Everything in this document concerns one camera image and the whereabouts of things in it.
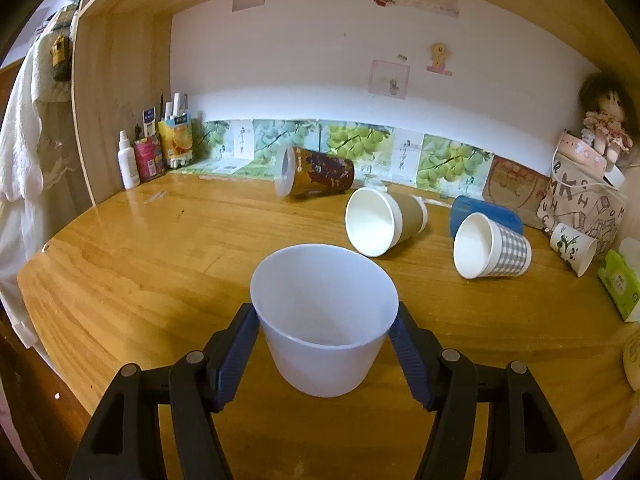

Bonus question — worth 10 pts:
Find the translucent white plastic cup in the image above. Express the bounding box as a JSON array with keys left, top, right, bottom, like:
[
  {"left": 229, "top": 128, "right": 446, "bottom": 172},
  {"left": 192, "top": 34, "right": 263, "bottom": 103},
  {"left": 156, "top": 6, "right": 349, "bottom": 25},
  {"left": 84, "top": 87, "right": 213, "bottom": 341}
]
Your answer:
[{"left": 250, "top": 244, "right": 399, "bottom": 398}]

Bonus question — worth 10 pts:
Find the white floral paper cup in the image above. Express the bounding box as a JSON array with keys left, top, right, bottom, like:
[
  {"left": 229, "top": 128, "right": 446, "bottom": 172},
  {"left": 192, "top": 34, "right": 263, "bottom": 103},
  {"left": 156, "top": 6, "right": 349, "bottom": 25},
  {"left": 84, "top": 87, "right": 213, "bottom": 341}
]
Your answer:
[{"left": 550, "top": 222, "right": 598, "bottom": 278}]

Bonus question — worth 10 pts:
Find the grey checkered paper cup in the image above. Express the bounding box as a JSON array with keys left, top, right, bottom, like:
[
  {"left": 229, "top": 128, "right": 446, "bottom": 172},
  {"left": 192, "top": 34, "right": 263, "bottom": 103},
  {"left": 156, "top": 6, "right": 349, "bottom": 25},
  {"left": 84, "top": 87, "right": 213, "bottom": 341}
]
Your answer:
[{"left": 452, "top": 212, "right": 533, "bottom": 280}]

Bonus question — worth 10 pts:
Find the blue plastic cup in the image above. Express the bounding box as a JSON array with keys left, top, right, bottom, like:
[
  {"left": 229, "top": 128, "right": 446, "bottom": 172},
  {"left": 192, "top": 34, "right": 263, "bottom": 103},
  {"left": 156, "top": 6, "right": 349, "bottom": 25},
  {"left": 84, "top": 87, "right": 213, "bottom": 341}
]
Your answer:
[{"left": 449, "top": 195, "right": 524, "bottom": 238}]

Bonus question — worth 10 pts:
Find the brown sleeve paper cup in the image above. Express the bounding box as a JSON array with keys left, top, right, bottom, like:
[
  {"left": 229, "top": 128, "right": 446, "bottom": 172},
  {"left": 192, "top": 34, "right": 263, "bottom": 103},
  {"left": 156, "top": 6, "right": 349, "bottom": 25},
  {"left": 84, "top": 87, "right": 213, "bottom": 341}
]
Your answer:
[{"left": 345, "top": 188, "right": 428, "bottom": 258}]

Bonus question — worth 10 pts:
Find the dark printed paper cup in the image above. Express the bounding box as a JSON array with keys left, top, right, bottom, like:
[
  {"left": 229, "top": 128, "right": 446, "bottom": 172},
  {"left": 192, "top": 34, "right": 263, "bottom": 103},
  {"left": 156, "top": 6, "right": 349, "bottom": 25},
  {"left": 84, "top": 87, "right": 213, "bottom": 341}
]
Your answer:
[{"left": 274, "top": 144, "right": 355, "bottom": 197}]

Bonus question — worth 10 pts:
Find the cream yellow mug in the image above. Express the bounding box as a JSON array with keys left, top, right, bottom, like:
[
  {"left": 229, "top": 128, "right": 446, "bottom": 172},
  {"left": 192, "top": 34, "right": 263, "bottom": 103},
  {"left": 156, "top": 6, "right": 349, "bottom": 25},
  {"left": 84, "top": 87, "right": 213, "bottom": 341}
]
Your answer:
[{"left": 623, "top": 330, "right": 640, "bottom": 391}]

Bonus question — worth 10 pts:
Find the green tissue pack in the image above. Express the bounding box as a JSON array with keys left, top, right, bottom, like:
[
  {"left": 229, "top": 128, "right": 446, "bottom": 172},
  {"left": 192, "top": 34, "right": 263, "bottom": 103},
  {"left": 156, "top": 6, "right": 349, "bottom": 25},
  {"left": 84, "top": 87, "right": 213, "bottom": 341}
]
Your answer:
[{"left": 597, "top": 249, "right": 640, "bottom": 323}]

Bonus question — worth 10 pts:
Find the letter print fabric bag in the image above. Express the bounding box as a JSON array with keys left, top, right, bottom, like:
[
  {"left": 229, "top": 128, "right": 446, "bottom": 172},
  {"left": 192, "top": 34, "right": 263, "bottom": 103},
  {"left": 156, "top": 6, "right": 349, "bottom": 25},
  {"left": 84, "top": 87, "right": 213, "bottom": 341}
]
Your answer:
[{"left": 537, "top": 154, "right": 626, "bottom": 259}]

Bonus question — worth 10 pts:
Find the white cloth hanging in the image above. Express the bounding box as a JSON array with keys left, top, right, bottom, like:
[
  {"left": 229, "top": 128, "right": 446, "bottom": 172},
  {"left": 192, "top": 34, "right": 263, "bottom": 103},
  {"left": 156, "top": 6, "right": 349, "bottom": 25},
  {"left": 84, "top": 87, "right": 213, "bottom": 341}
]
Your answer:
[{"left": 1, "top": 6, "right": 91, "bottom": 348}]

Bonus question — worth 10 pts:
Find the brown cardboard picture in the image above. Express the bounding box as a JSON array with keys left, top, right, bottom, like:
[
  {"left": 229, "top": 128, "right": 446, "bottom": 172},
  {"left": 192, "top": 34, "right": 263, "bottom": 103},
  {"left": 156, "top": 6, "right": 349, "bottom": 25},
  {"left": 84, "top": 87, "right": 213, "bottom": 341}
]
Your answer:
[{"left": 483, "top": 155, "right": 549, "bottom": 220}]

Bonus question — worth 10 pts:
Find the white squeeze bottle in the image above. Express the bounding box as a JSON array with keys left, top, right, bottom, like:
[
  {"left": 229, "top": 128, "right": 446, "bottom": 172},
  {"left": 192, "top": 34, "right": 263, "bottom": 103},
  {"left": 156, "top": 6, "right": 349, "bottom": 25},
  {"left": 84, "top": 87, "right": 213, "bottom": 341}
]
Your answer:
[{"left": 117, "top": 130, "right": 140, "bottom": 190}]

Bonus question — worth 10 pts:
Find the pink red can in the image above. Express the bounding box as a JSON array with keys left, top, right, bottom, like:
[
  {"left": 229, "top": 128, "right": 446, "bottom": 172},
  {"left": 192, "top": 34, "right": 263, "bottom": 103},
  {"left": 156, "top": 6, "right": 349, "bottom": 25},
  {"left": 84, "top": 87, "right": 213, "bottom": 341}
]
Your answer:
[{"left": 134, "top": 134, "right": 165, "bottom": 182}]

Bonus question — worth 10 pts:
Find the pink small box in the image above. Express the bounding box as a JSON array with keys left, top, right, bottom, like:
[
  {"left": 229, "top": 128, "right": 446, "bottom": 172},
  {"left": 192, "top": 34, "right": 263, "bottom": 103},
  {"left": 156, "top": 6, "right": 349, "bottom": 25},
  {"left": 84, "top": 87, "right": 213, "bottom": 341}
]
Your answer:
[{"left": 558, "top": 130, "right": 606, "bottom": 172}]

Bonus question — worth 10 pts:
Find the green leaf picture strip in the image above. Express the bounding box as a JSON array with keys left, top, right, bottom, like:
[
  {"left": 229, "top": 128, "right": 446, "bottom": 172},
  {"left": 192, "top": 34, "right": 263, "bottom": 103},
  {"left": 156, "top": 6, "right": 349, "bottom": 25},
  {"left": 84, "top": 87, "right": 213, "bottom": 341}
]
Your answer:
[{"left": 180, "top": 119, "right": 494, "bottom": 198}]

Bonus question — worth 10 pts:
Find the brown hair rag doll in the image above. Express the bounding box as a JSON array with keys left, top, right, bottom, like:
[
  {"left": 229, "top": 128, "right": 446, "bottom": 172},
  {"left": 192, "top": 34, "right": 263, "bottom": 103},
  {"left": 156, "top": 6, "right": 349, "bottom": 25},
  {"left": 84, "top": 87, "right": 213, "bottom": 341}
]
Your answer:
[{"left": 578, "top": 73, "right": 639, "bottom": 169}]

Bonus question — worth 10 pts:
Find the wooden bookshelf unit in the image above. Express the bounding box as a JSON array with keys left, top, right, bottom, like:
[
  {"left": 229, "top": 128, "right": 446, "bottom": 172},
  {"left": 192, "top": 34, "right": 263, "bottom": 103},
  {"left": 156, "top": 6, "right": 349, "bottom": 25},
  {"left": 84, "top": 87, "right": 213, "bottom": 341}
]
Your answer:
[{"left": 72, "top": 0, "right": 639, "bottom": 204}]

